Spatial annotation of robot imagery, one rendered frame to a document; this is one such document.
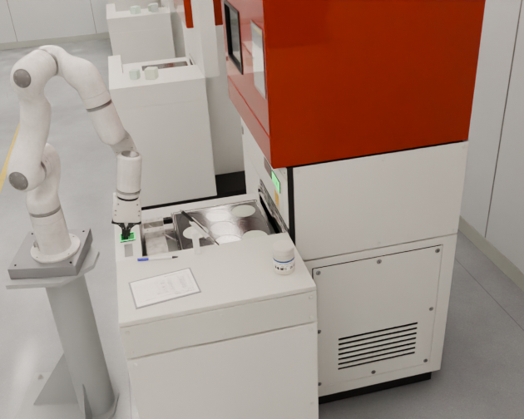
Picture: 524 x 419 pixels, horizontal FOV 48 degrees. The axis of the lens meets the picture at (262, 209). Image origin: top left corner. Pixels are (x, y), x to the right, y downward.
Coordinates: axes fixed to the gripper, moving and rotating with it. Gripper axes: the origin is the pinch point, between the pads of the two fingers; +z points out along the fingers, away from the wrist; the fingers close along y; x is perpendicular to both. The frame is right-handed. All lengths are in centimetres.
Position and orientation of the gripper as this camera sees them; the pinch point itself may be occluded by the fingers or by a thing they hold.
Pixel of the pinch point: (126, 233)
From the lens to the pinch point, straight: 224.8
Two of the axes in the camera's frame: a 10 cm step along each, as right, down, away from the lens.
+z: -1.5, 8.9, 4.4
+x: 2.3, 4.6, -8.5
